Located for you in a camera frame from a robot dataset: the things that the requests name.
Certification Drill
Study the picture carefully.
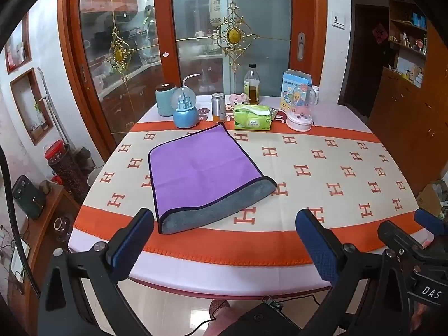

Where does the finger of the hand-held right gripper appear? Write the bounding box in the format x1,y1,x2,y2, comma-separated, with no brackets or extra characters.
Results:
377,220,425,253
414,208,448,237

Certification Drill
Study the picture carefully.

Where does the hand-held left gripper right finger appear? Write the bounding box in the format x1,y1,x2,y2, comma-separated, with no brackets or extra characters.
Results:
295,208,412,336

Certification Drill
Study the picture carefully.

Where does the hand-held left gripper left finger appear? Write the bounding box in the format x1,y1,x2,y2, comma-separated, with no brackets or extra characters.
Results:
37,207,155,336

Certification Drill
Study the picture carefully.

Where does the purple and grey towel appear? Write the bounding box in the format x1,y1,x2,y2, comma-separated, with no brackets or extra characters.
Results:
148,122,278,235

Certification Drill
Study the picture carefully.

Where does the cardboard box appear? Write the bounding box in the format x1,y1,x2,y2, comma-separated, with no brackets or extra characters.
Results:
416,181,444,218

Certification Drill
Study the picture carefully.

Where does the round glass jar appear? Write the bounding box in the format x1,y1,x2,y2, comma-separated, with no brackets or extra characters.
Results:
53,216,73,242

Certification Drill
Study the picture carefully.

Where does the orange patterned table blanket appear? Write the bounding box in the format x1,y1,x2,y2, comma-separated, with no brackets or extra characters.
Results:
74,122,434,264

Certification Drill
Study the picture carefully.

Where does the wooden side table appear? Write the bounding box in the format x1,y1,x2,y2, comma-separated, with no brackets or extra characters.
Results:
6,183,83,326

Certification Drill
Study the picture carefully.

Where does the red-lidded glass jar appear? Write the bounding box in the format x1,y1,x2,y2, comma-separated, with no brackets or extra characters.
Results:
44,139,89,204

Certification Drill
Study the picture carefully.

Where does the wooden shelf cabinet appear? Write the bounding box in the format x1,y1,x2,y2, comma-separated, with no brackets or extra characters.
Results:
367,0,448,198

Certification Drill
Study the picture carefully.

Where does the dark green appliance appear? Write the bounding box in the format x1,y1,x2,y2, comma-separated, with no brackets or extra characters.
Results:
12,174,47,220

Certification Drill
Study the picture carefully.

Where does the person's leg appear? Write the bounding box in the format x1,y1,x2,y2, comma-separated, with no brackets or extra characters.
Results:
205,299,246,336

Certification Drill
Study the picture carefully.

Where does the pink round container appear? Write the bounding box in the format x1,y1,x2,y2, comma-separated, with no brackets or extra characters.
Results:
286,108,313,133

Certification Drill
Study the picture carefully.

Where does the blue snow globe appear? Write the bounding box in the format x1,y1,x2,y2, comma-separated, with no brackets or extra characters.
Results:
173,87,199,129

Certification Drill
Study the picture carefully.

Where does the teal cup with brown lid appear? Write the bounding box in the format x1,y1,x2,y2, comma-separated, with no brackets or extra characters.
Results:
155,83,178,117

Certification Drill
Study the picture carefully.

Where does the green tissue pack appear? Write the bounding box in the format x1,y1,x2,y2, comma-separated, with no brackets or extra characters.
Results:
233,104,274,131

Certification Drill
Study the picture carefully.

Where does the grey mop pole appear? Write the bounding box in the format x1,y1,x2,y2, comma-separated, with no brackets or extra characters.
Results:
37,66,71,148

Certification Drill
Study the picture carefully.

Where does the silver canister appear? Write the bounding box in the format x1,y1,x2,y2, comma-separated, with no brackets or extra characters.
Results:
211,93,227,123

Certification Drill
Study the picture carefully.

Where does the blue cartoon carton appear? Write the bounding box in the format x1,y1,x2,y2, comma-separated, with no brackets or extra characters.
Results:
280,71,313,111

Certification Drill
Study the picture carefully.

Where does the dark wooden door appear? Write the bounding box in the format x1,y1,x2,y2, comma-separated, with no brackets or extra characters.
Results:
353,4,391,121

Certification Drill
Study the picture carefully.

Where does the white gooseneck tube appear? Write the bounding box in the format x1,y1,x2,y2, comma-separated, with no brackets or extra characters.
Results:
181,73,202,90

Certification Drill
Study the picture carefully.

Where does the oil bottle with black cap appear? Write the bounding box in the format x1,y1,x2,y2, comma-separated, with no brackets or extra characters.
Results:
244,64,261,105

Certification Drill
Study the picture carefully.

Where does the glass sliding door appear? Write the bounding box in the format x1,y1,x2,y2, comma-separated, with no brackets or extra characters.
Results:
58,0,174,162
153,0,328,98

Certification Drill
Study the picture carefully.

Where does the gold door ornament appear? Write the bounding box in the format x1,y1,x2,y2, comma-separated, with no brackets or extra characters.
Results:
106,27,136,78
209,2,258,75

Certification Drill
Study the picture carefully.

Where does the thin black cable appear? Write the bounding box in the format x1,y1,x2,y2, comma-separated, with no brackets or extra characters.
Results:
187,293,331,336

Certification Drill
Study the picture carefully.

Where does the thick black cable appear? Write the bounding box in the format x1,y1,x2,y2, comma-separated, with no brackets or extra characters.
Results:
0,145,47,310

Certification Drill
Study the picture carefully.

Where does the wooden framed wall niche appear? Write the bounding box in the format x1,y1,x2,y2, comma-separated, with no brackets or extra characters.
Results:
4,11,32,75
9,67,55,147

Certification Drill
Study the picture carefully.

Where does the white light switch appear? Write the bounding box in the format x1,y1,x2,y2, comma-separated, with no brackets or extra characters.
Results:
330,11,347,29

